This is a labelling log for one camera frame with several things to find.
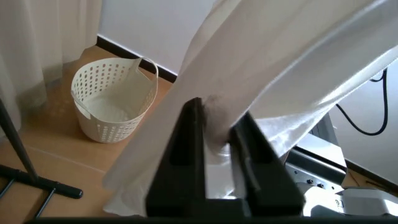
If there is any black cable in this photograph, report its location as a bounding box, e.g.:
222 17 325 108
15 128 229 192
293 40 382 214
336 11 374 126
335 67 390 137

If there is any beige curtain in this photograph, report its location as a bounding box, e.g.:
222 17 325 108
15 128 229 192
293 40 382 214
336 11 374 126
0 0 104 138

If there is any white garment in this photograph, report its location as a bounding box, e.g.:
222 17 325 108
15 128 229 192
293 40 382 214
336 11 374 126
102 0 398 218

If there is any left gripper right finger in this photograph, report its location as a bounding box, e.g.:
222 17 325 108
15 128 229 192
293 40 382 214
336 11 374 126
228 111 306 217

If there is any white laundry basket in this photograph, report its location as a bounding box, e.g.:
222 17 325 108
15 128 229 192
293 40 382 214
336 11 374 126
70 57 160 144

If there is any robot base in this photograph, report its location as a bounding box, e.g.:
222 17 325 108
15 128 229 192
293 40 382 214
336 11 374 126
279 113 398 218

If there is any black clothes rack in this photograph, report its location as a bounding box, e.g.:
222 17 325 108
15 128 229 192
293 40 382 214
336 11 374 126
0 98 84 219

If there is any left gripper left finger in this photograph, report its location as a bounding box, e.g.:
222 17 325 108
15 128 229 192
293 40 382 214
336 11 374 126
145 96 208 218

